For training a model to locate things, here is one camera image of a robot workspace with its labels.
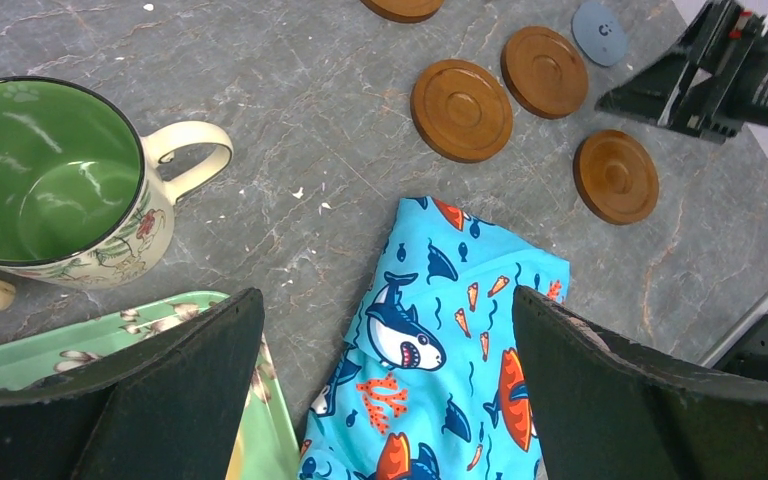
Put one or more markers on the green inside floral mug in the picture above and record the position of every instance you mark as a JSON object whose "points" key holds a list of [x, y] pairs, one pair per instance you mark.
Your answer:
{"points": [[86, 201]]}

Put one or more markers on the blue shark print cloth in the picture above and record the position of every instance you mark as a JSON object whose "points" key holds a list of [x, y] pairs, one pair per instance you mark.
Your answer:
{"points": [[430, 385]]}

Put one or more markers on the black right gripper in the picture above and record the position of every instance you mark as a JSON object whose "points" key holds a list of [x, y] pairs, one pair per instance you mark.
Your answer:
{"points": [[686, 89]]}

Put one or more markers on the green floral tray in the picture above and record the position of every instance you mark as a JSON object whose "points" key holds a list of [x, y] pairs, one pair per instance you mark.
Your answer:
{"points": [[265, 446]]}

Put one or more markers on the brown wooden coaster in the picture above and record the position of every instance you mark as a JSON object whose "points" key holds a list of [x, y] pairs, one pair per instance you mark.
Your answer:
{"points": [[404, 11], [461, 111], [616, 177], [544, 72]]}

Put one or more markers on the blue round coaster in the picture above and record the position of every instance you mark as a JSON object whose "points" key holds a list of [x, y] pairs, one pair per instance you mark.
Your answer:
{"points": [[599, 34]]}

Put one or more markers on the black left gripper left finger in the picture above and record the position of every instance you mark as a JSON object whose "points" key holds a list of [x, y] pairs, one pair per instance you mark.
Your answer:
{"points": [[168, 407]]}

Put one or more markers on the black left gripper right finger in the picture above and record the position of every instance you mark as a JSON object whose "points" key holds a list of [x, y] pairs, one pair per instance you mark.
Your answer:
{"points": [[607, 407]]}

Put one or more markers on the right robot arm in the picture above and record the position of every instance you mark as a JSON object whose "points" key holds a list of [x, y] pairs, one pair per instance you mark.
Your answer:
{"points": [[748, 101]]}

